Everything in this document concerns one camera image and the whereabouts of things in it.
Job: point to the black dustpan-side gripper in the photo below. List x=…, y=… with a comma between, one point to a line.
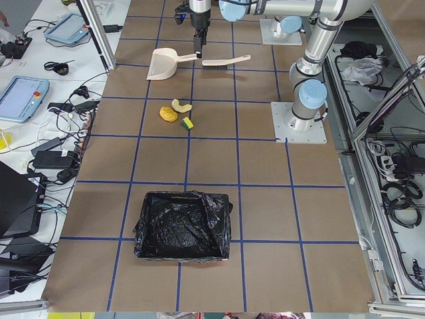
x=200, y=19

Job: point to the beige plastic dustpan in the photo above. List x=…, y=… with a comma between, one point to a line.
x=164, y=63

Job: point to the pale fruit peel piece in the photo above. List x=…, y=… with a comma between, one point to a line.
x=179, y=108

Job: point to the yellow green sponge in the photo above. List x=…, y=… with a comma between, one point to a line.
x=187, y=123

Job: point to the bin with black bag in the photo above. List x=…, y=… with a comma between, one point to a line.
x=187, y=226

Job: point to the blue teach pendant far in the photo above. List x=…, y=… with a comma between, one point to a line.
x=70, y=31

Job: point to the blue teach pendant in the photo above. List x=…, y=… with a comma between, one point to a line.
x=70, y=31
x=21, y=97

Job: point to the black scissors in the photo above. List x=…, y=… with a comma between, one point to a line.
x=60, y=68

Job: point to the crumpled white paper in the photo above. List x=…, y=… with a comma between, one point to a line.
x=365, y=71

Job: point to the blue teach pendant near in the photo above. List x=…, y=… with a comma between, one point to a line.
x=21, y=97

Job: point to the black power adapter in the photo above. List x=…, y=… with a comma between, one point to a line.
x=56, y=159

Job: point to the black laptop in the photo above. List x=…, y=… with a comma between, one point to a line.
x=21, y=199

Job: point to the aluminium frame post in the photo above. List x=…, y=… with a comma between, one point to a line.
x=91, y=18

